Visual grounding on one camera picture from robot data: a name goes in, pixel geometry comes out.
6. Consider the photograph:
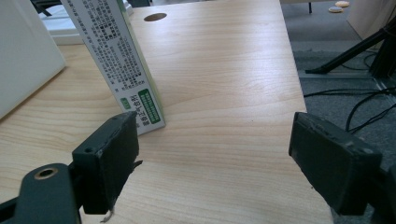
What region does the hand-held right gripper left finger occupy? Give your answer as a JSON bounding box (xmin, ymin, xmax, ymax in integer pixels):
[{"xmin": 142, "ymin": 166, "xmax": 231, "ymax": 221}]
[{"xmin": 71, "ymin": 110, "xmax": 144, "ymax": 216}]

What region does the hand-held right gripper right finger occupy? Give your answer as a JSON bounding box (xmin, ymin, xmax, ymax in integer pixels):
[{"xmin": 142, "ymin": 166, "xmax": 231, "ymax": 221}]
[{"xmin": 288, "ymin": 111, "xmax": 383, "ymax": 217}]

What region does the white green printed carton box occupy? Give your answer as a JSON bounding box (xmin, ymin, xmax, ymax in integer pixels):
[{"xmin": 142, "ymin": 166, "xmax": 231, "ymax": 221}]
[{"xmin": 60, "ymin": 0, "xmax": 166, "ymax": 136}]

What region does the black stand leg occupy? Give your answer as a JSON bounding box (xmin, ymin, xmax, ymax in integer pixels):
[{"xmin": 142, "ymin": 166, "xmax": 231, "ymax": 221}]
[{"xmin": 304, "ymin": 26, "xmax": 394, "ymax": 75}]

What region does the black stand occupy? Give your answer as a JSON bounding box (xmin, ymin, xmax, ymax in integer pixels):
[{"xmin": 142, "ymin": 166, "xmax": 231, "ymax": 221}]
[{"xmin": 369, "ymin": 17, "xmax": 396, "ymax": 79}]

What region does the large white box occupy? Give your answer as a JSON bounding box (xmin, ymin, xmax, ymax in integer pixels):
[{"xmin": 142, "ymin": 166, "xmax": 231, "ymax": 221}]
[{"xmin": 0, "ymin": 0, "xmax": 67, "ymax": 119}]

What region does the black cable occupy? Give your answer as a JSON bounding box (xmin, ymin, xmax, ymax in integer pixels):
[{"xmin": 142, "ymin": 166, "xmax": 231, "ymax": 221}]
[
  {"xmin": 303, "ymin": 87, "xmax": 396, "ymax": 99},
  {"xmin": 345, "ymin": 90, "xmax": 396, "ymax": 134}
]

